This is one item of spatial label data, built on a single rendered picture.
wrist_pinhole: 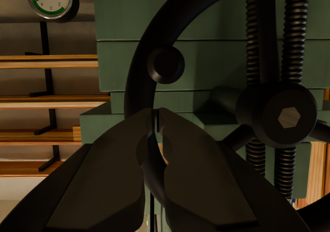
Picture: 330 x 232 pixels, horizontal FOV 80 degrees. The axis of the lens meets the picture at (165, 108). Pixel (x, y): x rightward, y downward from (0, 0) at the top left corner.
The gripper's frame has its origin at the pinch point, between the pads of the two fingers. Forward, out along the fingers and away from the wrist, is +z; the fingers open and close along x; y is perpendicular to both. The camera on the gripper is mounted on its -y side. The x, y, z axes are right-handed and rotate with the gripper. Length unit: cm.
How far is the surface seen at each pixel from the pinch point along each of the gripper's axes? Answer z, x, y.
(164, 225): 36, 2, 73
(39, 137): 201, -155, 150
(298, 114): 3.2, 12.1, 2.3
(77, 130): 33.0, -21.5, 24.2
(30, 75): 271, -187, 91
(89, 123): 20.2, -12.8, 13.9
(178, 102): 21.5, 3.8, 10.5
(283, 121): 3.0, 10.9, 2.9
